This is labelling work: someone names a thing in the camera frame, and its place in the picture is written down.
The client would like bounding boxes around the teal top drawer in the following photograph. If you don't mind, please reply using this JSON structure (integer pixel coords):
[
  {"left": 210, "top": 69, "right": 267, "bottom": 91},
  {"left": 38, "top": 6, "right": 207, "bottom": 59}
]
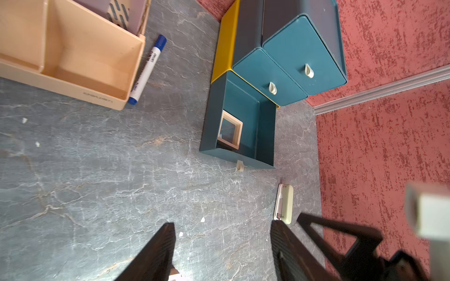
[{"left": 263, "top": 16, "right": 346, "bottom": 96}]

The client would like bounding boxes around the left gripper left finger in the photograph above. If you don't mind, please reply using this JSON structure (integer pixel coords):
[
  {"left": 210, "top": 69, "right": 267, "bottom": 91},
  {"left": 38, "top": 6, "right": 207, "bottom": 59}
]
[{"left": 116, "top": 222, "right": 176, "bottom": 281}]

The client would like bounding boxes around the teal lowest drawer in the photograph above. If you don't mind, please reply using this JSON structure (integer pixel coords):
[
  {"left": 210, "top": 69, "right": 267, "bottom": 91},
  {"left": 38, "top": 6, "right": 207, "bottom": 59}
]
[{"left": 200, "top": 71, "right": 277, "bottom": 169}]

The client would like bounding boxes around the beige green case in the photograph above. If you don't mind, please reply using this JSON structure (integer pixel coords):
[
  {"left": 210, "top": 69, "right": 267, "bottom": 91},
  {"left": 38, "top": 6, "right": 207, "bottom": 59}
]
[{"left": 273, "top": 183, "right": 294, "bottom": 225}]

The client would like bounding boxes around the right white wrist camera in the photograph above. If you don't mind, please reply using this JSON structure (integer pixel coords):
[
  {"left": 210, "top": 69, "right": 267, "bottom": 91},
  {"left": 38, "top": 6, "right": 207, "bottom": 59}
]
[{"left": 404, "top": 181, "right": 450, "bottom": 281}]

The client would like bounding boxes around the tan plastic file organizer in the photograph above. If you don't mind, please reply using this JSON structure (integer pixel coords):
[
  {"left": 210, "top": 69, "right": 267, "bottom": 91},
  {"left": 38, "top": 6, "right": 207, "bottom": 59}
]
[{"left": 1, "top": 1, "right": 150, "bottom": 110}]

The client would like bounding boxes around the teal drawer cabinet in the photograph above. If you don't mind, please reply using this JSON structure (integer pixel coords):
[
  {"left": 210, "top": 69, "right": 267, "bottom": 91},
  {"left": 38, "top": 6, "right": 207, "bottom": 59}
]
[{"left": 212, "top": 1, "right": 348, "bottom": 106}]

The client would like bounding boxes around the blue white marker pen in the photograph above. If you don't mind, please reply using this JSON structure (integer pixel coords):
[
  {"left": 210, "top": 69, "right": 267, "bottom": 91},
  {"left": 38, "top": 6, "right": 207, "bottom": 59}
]
[{"left": 128, "top": 35, "right": 167, "bottom": 105}]

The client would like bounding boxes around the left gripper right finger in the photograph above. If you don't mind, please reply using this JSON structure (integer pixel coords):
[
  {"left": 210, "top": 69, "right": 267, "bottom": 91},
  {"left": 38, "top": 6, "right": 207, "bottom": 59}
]
[{"left": 270, "top": 220, "right": 338, "bottom": 281}]

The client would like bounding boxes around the teal bottom drawer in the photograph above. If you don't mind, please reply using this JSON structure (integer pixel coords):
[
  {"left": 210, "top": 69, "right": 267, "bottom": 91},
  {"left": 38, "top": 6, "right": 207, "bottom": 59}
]
[{"left": 233, "top": 46, "right": 307, "bottom": 107}]

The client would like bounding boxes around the pink folder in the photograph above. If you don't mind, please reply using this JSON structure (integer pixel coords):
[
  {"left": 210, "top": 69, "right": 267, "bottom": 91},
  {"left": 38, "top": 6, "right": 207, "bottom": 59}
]
[{"left": 75, "top": 0, "right": 151, "bottom": 36}]

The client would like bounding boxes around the pink brooch box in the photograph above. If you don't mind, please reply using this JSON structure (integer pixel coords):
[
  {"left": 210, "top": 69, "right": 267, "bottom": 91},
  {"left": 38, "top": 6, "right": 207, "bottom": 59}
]
[
  {"left": 168, "top": 268, "right": 186, "bottom": 281},
  {"left": 217, "top": 110, "right": 243, "bottom": 150}
]

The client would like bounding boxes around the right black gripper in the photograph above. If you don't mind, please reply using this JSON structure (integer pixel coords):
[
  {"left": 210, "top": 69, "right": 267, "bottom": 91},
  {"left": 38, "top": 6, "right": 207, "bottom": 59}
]
[{"left": 296, "top": 213, "right": 429, "bottom": 281}]

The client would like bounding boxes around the yellow cabinet base panel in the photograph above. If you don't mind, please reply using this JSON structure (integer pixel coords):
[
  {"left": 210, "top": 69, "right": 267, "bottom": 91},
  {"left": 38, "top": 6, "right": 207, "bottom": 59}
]
[{"left": 211, "top": 0, "right": 240, "bottom": 83}]

